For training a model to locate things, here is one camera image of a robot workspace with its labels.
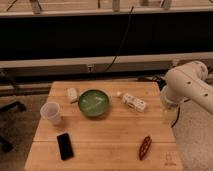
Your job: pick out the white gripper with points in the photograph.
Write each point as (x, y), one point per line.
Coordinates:
(170, 100)

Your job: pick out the white labelled plastic bottle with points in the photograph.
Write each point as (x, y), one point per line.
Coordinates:
(132, 101)

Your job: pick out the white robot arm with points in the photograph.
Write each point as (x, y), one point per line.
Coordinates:
(186, 81)

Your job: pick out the red brown oblong object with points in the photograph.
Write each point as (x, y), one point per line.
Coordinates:
(144, 147)

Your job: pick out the green bowl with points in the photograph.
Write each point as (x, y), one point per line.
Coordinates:
(93, 103)

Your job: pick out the small white box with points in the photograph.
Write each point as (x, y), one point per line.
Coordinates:
(72, 95)

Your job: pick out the black smartphone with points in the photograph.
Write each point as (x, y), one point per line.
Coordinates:
(65, 146)

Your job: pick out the translucent white plastic cup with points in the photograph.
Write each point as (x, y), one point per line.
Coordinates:
(51, 112)

